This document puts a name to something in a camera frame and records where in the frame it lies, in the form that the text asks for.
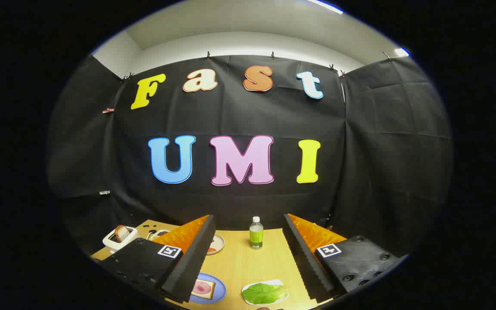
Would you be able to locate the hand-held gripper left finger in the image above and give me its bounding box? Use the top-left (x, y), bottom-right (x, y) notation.
top-left (100, 214), bottom-right (217, 304)

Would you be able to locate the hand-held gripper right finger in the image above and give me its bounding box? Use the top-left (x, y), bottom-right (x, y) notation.
top-left (283, 214), bottom-right (408, 304)

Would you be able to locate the green lettuce leaf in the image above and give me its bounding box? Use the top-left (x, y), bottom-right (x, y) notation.
top-left (242, 282), bottom-right (288, 305)

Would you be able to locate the round white plate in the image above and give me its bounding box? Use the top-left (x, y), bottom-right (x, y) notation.
top-left (206, 233), bottom-right (225, 255)

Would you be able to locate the white square plate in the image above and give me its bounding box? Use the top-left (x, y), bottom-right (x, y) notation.
top-left (242, 279), bottom-right (289, 307)

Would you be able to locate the blue round plate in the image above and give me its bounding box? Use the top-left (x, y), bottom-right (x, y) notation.
top-left (189, 273), bottom-right (227, 304)

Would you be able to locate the thick bread slice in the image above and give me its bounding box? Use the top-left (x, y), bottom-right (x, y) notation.
top-left (191, 279), bottom-right (216, 300)

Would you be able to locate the green label plastic bottle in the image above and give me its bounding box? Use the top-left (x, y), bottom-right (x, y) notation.
top-left (249, 216), bottom-right (264, 250)

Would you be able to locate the white toaster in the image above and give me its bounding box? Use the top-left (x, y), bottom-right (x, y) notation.
top-left (102, 226), bottom-right (139, 253)

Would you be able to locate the black backdrop cloth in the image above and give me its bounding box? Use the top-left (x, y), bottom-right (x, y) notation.
top-left (46, 54), bottom-right (453, 259)

